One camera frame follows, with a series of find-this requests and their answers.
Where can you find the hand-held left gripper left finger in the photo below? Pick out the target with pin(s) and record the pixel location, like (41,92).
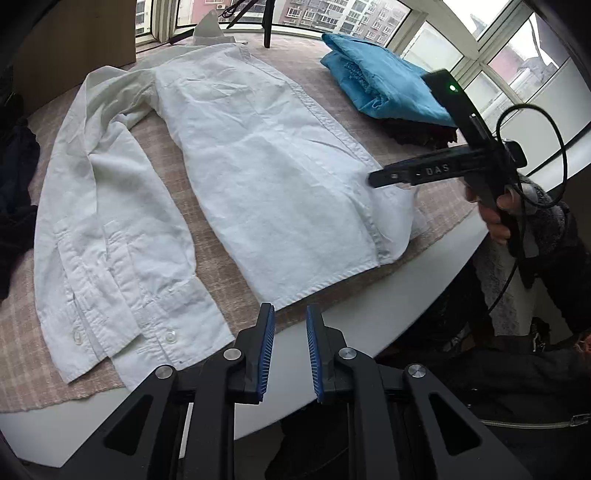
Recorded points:
(265,350)

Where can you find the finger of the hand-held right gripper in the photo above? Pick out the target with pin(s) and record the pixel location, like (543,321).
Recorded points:
(392,176)

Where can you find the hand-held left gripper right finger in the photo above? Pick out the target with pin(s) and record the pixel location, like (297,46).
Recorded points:
(314,355)

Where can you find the white shirt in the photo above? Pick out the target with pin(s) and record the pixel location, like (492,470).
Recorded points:
(258,161)

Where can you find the person's right forearm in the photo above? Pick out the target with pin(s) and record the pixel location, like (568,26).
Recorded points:
(549,221)

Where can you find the pile of dark clothes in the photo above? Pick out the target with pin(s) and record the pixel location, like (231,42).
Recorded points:
(14,184)

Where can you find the person's right hand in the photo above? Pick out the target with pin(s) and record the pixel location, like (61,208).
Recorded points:
(491,226)

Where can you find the dark red garment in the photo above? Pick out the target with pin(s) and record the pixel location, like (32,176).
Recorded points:
(425,134)

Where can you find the folded blue garment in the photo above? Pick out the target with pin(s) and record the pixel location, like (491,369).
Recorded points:
(388,78)

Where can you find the pink plaid cloth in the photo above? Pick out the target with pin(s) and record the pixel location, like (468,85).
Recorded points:
(198,249)

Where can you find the window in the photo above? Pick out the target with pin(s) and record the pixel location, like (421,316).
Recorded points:
(369,14)

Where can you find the black tripod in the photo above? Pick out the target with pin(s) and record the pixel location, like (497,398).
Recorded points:
(268,23)

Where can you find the person's black jacket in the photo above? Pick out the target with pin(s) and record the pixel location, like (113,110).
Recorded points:
(508,392)

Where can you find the brown wooden board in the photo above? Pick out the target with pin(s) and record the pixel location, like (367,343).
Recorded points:
(83,37)

